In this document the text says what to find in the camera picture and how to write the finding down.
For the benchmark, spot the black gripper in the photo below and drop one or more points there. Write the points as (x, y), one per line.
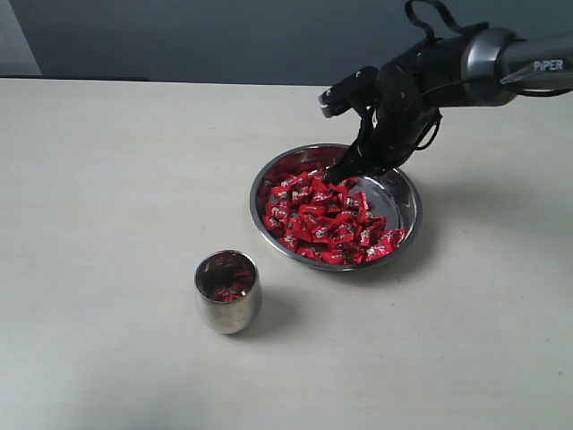
(386, 141)

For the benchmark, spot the red candy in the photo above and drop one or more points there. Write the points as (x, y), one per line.
(393, 237)
(375, 252)
(229, 283)
(334, 257)

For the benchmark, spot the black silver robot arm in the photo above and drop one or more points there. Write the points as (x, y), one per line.
(400, 103)

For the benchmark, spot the round stainless steel plate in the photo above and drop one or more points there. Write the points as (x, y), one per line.
(393, 195)

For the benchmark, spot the stainless steel cup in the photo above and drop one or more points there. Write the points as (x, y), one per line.
(227, 318)

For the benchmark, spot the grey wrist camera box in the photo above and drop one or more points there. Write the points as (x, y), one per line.
(360, 90)

